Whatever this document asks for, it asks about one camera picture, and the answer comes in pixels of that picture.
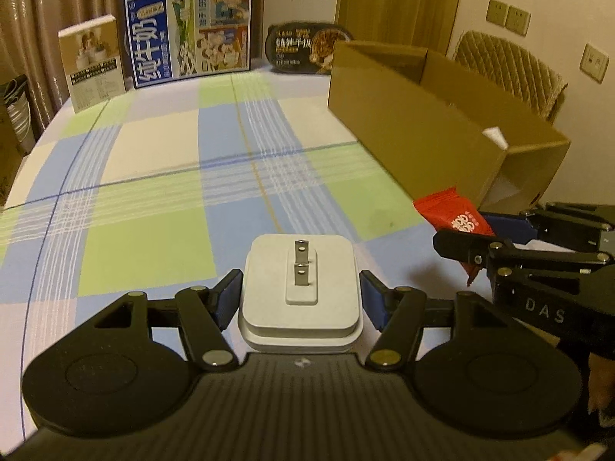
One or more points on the brown cardboard box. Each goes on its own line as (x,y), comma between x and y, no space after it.
(408,120)

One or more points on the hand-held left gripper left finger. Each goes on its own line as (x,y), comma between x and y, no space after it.
(228,297)

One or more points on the red snack packet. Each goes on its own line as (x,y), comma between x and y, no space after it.
(442,211)

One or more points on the person's right hand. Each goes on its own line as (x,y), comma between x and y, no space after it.
(600,384)

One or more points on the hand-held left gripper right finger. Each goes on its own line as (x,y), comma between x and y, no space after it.
(374,302)

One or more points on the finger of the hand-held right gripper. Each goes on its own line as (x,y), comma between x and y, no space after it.
(509,228)
(461,246)

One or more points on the brown cardboard carton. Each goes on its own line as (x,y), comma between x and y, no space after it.
(5,163)

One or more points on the white power adapter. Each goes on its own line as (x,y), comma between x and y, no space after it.
(269,297)

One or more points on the wooden door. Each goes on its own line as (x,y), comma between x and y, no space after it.
(399,5)

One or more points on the beige wall socket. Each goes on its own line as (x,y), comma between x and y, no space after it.
(518,19)
(497,12)
(595,62)

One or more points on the blue milk carton box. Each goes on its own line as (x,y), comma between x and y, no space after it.
(149,43)

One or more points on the black instant rice bowl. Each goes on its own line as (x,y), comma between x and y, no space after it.
(293,48)

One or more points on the white photo printed box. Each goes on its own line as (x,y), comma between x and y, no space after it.
(91,67)

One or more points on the quilted chair back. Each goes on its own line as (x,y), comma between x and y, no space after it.
(509,67)

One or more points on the checked cloth desktop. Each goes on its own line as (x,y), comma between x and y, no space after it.
(144,163)

